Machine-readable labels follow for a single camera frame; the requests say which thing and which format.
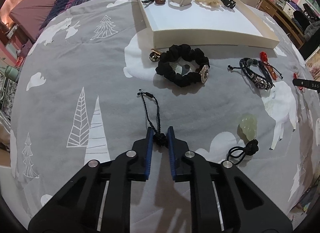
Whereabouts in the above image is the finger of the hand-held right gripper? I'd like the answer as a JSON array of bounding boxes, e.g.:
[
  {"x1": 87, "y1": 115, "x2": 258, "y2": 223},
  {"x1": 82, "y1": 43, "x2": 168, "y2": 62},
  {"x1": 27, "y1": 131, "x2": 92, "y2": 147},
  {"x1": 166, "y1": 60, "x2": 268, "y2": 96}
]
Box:
[{"x1": 292, "y1": 78, "x2": 320, "y2": 89}]

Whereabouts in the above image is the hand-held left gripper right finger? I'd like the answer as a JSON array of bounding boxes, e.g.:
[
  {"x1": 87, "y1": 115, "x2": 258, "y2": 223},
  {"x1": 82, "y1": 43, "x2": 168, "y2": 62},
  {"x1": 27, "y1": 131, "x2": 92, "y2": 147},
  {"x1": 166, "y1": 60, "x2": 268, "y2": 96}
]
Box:
[{"x1": 167, "y1": 126, "x2": 293, "y2": 233}]

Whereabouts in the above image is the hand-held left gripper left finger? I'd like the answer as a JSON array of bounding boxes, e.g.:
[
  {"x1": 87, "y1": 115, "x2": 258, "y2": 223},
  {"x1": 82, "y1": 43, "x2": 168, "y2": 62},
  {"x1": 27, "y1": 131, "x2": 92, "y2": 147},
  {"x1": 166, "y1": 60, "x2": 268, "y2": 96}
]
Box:
[{"x1": 28, "y1": 127, "x2": 154, "y2": 233}]

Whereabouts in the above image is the black cord silver charm pendant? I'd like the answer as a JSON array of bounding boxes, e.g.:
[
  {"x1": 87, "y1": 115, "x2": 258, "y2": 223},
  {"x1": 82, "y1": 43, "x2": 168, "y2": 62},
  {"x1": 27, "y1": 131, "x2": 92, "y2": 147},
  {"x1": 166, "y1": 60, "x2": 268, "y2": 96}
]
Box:
[{"x1": 137, "y1": 89, "x2": 167, "y2": 148}]

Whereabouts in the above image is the black leather braided bracelet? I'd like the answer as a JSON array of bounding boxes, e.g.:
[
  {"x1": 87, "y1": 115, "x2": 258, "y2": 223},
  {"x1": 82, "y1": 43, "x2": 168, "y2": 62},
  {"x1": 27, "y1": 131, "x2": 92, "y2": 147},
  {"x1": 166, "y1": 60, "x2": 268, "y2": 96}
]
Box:
[{"x1": 227, "y1": 57, "x2": 274, "y2": 91}]

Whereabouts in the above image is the red cord bracelet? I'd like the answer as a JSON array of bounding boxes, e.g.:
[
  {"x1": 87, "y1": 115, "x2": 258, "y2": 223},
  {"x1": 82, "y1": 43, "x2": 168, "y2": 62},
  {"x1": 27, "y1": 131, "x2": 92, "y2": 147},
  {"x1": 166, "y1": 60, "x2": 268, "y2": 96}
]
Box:
[{"x1": 259, "y1": 51, "x2": 307, "y2": 92}]

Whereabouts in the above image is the pale jade pendant black cord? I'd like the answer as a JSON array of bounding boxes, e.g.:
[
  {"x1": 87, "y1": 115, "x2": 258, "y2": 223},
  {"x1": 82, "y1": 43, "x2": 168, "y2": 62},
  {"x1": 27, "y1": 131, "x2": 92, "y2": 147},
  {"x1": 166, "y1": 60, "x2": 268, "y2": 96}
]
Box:
[{"x1": 226, "y1": 113, "x2": 259, "y2": 167}]

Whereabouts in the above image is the black scrunchie with metal charm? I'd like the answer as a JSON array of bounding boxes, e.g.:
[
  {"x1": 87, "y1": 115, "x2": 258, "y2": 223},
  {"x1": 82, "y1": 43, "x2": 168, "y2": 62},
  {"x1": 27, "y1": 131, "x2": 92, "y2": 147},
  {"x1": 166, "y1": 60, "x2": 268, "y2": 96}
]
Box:
[{"x1": 155, "y1": 44, "x2": 210, "y2": 88}]

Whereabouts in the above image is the shallow white cardboard tray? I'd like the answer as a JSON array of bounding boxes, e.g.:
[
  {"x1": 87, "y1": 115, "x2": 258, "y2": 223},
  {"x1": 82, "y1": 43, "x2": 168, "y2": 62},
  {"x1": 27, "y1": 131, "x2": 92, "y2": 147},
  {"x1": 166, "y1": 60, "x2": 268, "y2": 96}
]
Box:
[{"x1": 135, "y1": 0, "x2": 280, "y2": 49}]

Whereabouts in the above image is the floral cloth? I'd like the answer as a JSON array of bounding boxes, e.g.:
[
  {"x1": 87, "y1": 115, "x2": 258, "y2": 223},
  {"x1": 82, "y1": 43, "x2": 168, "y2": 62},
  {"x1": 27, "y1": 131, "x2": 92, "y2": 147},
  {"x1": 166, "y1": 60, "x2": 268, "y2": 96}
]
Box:
[{"x1": 304, "y1": 48, "x2": 320, "y2": 81}]

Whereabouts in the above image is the dark hanging jacket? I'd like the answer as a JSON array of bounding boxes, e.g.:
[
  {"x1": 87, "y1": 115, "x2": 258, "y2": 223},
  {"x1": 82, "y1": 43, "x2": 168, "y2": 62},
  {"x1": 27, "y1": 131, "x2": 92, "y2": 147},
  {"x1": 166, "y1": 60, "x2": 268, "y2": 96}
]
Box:
[{"x1": 304, "y1": 20, "x2": 320, "y2": 58}]

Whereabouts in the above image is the black bag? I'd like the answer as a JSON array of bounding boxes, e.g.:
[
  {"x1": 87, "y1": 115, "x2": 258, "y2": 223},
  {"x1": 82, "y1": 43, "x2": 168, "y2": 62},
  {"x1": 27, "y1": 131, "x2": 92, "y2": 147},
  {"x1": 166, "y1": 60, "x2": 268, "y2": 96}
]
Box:
[{"x1": 292, "y1": 9, "x2": 320, "y2": 31}]

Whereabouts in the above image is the wooden desk with drawers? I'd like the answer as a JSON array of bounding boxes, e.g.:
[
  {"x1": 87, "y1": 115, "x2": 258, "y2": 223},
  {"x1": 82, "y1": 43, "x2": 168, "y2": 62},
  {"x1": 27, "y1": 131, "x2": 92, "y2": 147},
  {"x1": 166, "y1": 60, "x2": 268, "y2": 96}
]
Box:
[{"x1": 260, "y1": 0, "x2": 307, "y2": 48}]

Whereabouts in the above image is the grey bear print bedcover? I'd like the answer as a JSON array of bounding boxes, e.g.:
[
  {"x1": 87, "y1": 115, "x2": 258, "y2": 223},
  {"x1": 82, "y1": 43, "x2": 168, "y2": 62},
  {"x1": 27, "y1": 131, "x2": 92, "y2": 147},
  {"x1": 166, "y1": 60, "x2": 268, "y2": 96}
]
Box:
[{"x1": 10, "y1": 0, "x2": 320, "y2": 233}]

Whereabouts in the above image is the black white patterned box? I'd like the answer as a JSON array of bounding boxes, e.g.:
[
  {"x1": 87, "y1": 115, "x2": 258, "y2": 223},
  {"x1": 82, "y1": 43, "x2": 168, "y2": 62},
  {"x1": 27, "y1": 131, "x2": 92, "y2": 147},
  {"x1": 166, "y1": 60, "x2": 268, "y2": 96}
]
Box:
[{"x1": 0, "y1": 73, "x2": 18, "y2": 116}]

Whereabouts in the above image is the pale green bottle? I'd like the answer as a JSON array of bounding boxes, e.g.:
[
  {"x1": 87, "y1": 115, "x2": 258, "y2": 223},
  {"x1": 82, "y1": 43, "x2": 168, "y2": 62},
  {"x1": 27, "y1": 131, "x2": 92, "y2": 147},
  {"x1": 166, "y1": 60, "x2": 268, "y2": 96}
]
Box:
[{"x1": 4, "y1": 65, "x2": 20, "y2": 79}]

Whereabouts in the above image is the pink padded headboard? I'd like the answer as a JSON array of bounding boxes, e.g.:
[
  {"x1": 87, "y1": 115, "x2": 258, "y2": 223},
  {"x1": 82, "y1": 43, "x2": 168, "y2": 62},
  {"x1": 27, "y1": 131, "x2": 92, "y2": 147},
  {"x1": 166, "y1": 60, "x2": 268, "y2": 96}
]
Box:
[{"x1": 9, "y1": 0, "x2": 87, "y2": 42}]

